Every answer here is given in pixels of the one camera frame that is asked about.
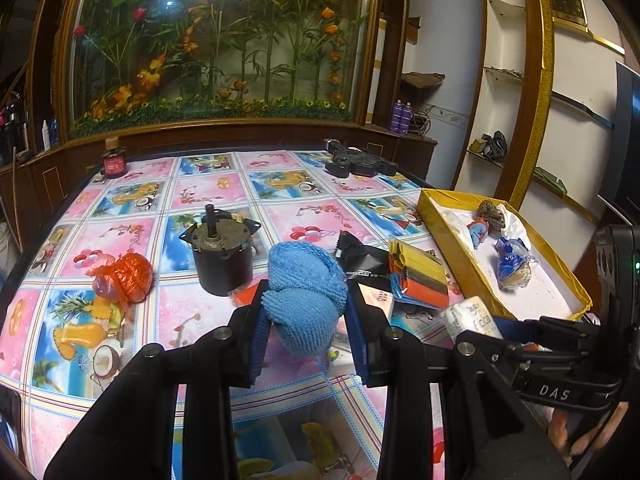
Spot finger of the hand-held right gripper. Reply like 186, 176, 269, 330
492, 317, 606, 361

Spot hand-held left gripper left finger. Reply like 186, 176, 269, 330
44, 279, 275, 480

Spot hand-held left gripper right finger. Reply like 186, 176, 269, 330
344, 279, 571, 480

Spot yellow cardboard box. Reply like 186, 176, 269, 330
416, 187, 593, 322

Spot blue knitted cloth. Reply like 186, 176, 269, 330
260, 241, 348, 376

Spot blue plastic bag bundle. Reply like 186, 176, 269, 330
495, 236, 538, 292

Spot striped colourful sponge stack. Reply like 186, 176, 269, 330
387, 237, 451, 311

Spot orange mesh ball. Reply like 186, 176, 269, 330
91, 252, 155, 306

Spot person's right hand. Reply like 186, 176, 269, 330
547, 402, 630, 467

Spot pink box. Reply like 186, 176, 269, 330
357, 282, 396, 321

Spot orange packet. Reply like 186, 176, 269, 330
227, 287, 261, 306

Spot black packet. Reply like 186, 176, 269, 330
334, 230, 396, 291

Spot white tissue packet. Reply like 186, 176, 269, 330
441, 296, 505, 343

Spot black electric motor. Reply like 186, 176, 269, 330
179, 204, 262, 297

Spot blue and orange toy figure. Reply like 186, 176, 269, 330
467, 217, 493, 251

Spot brown knitted pouch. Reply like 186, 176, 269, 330
475, 200, 508, 233

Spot green flat item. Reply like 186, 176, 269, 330
532, 169, 570, 196

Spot black flat screen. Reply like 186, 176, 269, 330
611, 60, 640, 211

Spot black fan-shaped device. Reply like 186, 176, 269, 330
322, 138, 399, 178

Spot black crumpled item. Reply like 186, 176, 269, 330
480, 130, 508, 158

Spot red ink bottle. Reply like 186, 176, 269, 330
101, 136, 127, 178

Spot brown flat basket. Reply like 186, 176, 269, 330
401, 72, 446, 90

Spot white tube yellow band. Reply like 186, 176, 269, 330
367, 17, 390, 125

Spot artificial flower display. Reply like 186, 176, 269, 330
67, 0, 376, 136

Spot tangled dark cables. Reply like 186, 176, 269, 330
411, 105, 432, 136

